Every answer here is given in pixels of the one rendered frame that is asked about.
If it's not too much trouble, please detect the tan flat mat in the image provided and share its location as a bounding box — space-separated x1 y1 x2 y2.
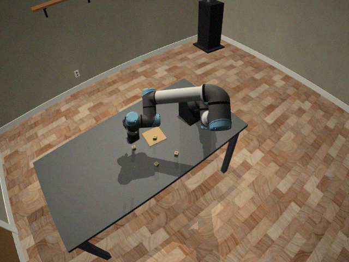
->
142 127 167 147

